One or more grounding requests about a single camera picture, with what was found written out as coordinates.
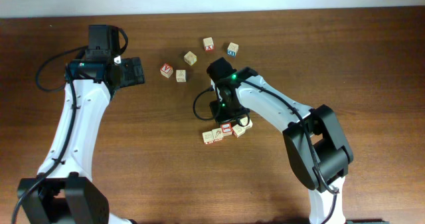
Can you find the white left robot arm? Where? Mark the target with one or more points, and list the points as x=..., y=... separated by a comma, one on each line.
x=63, y=191

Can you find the wooden block blue D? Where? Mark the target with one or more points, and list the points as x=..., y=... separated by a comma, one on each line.
x=232, y=49

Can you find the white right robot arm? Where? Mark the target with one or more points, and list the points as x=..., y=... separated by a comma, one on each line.
x=317, y=148

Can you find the wooden block giraffe top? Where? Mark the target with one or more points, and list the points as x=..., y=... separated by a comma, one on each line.
x=181, y=75

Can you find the wooden block elephant 5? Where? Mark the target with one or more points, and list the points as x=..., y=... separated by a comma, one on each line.
x=238, y=130

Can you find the wooden block red E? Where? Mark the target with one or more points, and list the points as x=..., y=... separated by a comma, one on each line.
x=208, y=137

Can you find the wooden block red I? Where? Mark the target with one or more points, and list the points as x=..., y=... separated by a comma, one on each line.
x=226, y=129

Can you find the wooden block red 9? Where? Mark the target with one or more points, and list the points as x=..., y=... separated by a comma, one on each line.
x=217, y=134

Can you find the wooden block red A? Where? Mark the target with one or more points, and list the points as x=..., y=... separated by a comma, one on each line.
x=166, y=70

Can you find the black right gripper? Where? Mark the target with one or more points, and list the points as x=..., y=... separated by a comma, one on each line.
x=221, y=118

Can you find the wooden block yellow F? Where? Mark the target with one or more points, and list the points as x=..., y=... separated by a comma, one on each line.
x=190, y=58

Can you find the wooden block green 2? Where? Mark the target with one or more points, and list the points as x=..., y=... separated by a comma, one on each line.
x=246, y=122

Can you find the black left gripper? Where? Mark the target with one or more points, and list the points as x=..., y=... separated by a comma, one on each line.
x=134, y=70

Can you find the wooden block red X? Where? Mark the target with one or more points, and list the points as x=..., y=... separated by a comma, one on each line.
x=208, y=44

